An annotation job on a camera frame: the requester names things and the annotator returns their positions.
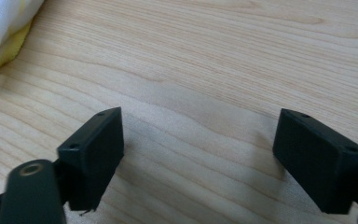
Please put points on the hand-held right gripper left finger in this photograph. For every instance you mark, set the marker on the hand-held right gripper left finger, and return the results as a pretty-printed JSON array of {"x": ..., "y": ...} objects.
[{"x": 96, "y": 155}]

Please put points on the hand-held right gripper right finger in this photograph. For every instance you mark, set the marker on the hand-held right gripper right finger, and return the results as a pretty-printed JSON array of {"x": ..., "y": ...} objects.
[{"x": 317, "y": 161}]

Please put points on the white towel with yellow edge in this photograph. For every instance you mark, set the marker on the white towel with yellow edge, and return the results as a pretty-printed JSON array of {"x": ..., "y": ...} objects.
[{"x": 3, "y": 28}]

